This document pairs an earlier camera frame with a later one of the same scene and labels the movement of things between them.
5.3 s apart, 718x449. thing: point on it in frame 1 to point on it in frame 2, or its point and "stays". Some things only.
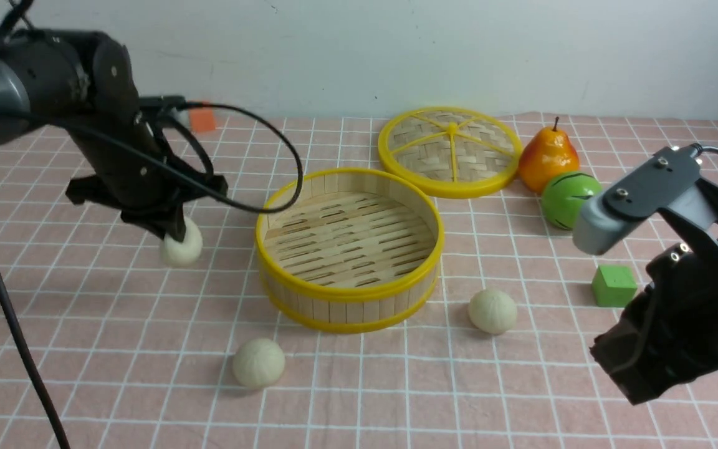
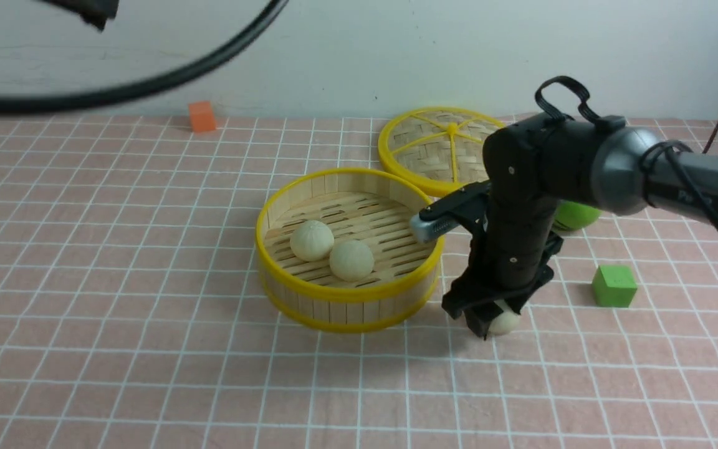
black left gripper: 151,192 to 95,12
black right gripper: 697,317 to 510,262
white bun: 187,252 to 312,241
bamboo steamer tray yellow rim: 349,250 stays
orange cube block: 201,120 stays
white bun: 258,363 to 351,260
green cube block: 613,285 stays
